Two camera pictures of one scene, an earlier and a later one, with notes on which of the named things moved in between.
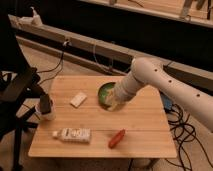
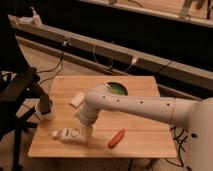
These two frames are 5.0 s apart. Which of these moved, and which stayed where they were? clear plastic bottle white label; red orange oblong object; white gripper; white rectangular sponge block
Moved: white gripper
Stayed: white rectangular sponge block; clear plastic bottle white label; red orange oblong object
